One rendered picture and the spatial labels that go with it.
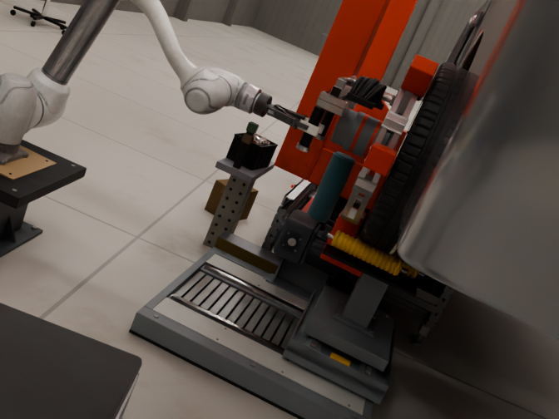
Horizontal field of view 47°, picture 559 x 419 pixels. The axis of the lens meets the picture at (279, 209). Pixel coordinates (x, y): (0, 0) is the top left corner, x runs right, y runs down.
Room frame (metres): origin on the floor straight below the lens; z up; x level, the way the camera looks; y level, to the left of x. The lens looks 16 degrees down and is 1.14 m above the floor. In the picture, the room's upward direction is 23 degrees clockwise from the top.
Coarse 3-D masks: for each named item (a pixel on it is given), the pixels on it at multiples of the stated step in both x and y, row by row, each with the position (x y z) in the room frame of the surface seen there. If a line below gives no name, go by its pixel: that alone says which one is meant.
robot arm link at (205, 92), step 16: (144, 0) 2.08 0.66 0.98; (160, 16) 2.05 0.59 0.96; (160, 32) 2.01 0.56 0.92; (176, 48) 1.96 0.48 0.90; (176, 64) 1.93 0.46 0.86; (192, 64) 1.95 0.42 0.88; (192, 80) 1.90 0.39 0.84; (208, 80) 1.91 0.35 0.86; (224, 80) 2.00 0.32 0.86; (192, 96) 1.86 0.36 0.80; (208, 96) 1.86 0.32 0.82; (224, 96) 1.94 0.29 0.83; (208, 112) 1.90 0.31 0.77
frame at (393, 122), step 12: (396, 96) 2.00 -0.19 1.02; (396, 108) 1.97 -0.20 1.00; (408, 108) 1.98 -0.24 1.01; (384, 120) 1.94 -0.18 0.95; (396, 120) 1.94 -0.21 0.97; (384, 132) 1.93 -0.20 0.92; (396, 132) 1.93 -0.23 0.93; (360, 180) 1.94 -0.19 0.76; (372, 180) 1.93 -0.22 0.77; (360, 192) 1.95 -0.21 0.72; (372, 192) 1.93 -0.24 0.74; (348, 204) 2.02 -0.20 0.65; (360, 204) 2.27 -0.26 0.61; (348, 216) 2.07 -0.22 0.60; (360, 216) 2.04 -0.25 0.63
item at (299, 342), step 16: (304, 320) 2.17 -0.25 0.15; (304, 336) 2.05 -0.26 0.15; (288, 352) 1.95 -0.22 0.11; (304, 352) 1.95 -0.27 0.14; (320, 352) 1.94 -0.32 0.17; (336, 352) 2.03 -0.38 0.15; (320, 368) 1.94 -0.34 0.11; (336, 368) 1.93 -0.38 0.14; (352, 368) 1.93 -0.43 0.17; (368, 368) 1.95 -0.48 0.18; (352, 384) 1.92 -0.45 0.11; (368, 384) 1.92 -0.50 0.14; (384, 384) 1.91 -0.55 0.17
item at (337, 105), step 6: (324, 96) 2.03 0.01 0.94; (330, 96) 2.03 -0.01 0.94; (318, 102) 2.04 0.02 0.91; (324, 102) 2.03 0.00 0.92; (330, 102) 2.03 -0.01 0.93; (336, 102) 2.03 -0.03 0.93; (342, 102) 2.03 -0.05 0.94; (348, 102) 2.05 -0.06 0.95; (324, 108) 2.03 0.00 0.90; (330, 108) 2.03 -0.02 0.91; (336, 108) 2.03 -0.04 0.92; (342, 108) 2.03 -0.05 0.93; (336, 114) 2.03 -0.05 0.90; (342, 114) 2.03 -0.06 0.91
